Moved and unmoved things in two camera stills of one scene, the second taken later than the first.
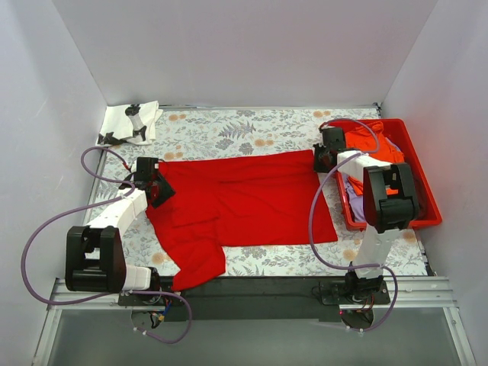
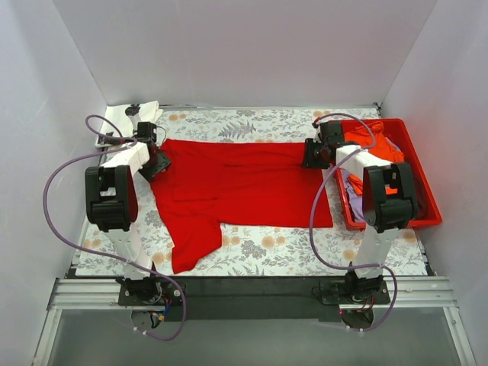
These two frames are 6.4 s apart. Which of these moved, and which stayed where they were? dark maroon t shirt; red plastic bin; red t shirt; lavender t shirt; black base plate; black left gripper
Moved: red t shirt; black left gripper
Stayed: lavender t shirt; red plastic bin; black base plate; dark maroon t shirt
